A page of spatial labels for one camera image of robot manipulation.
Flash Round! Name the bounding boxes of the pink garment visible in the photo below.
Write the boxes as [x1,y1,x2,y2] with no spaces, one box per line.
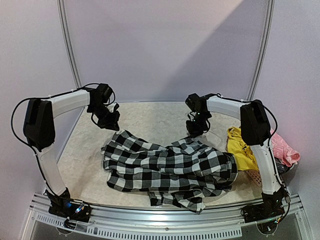
[270,128,301,168]

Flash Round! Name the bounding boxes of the pink laundry basket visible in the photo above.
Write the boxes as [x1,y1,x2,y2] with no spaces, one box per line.
[245,170,262,188]

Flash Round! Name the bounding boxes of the corner wall post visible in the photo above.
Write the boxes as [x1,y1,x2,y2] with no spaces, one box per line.
[246,0,275,101]
[57,0,82,88]

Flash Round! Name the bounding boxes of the left corner wall post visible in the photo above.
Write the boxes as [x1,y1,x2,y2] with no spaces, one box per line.
[57,0,82,88]

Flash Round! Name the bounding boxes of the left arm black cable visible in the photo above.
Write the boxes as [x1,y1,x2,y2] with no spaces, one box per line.
[9,83,118,151]

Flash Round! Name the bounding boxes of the black white checkered shirt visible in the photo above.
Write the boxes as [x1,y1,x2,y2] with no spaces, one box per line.
[101,130,238,214]

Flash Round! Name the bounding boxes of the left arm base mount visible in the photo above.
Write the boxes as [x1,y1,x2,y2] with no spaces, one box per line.
[45,188,92,223]

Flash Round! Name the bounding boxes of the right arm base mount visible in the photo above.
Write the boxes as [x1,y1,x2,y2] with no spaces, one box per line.
[240,190,291,224]

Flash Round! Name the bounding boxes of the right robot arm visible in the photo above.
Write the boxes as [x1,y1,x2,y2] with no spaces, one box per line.
[185,93,289,218]

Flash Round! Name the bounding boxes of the aluminium front rail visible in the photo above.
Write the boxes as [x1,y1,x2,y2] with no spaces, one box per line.
[23,196,311,240]

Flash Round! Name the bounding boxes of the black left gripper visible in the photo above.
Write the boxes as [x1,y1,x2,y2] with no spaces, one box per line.
[88,103,120,131]

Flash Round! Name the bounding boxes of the yellow garment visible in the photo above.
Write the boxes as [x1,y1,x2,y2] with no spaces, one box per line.
[226,127,259,171]

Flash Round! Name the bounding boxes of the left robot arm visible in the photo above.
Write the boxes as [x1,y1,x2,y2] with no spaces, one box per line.
[23,83,120,197]

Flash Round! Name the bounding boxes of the navy blue garment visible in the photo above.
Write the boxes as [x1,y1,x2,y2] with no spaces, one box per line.
[275,158,294,176]

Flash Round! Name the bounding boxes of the right corner wall post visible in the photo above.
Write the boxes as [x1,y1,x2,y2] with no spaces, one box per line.
[246,0,275,101]

